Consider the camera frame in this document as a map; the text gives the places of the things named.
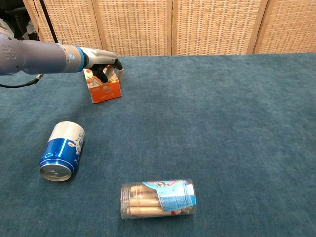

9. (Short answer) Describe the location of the wicker folding screen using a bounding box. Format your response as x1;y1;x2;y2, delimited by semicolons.
22;0;316;58

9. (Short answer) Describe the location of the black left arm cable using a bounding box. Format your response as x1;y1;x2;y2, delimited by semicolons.
0;73;45;89

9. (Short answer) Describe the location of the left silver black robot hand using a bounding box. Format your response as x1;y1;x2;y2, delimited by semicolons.
82;48;124;83

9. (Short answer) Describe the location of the blue carpet table mat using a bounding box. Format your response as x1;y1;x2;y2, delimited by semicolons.
0;52;316;237

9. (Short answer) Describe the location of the clear biscuit stick tube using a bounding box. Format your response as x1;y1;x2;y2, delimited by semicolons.
120;178;198;220

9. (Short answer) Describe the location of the black tripod stand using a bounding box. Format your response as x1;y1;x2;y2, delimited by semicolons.
39;0;60;44

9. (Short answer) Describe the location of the orange snack box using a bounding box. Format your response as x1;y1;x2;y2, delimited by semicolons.
83;64;123;104

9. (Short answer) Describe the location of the blue white drink can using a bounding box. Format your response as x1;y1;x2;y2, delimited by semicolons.
39;120;86;182

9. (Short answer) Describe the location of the black office chair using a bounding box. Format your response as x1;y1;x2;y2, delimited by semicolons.
0;6;41;41

